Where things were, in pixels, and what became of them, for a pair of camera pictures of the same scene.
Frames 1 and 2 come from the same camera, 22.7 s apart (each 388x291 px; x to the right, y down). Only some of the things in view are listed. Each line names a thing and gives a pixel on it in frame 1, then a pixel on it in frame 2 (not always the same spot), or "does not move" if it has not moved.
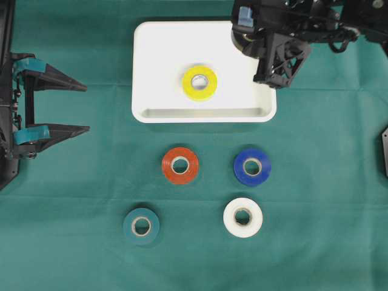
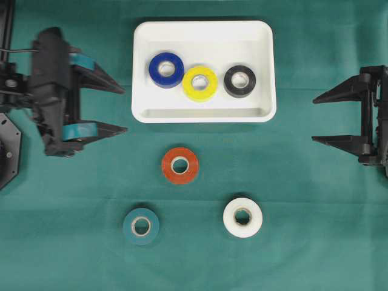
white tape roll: (240, 230) does not move
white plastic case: (162, 53) does not move
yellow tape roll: (200, 93) does not move
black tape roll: (243, 39) → (239, 81)
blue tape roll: (252, 166) → (166, 82)
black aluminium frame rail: (6, 19) does not move
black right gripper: (253, 22) → (370, 85)
